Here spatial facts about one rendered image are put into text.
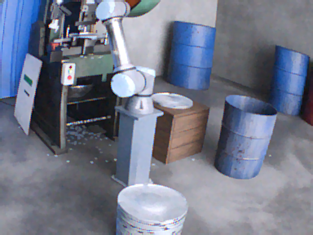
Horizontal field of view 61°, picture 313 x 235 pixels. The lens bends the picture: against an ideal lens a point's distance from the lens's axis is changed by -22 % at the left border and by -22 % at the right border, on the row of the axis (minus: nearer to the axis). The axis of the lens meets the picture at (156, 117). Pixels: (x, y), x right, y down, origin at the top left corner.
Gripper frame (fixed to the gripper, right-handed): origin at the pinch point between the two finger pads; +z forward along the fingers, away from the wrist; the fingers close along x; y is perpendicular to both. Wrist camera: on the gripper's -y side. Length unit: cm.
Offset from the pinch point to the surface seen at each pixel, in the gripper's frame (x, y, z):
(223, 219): 122, -42, 84
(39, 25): -52, -7, -1
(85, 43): -4.9, -29.6, 11.9
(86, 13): -11.5, -29.8, -11.1
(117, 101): 7, -56, 54
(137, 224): 114, 18, 61
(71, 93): -10, -25, 49
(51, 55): 3.1, 2.2, 16.1
